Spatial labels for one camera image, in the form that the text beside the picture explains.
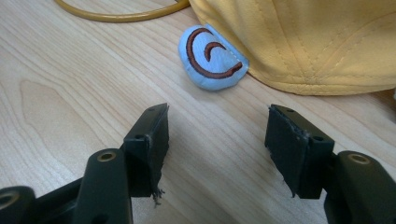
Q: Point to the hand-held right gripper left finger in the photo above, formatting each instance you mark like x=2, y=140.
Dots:
x=146, y=155

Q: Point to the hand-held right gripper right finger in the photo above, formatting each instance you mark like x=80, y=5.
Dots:
x=295, y=149

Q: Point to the yellow cap with blue ear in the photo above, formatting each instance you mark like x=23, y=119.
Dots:
x=299, y=43

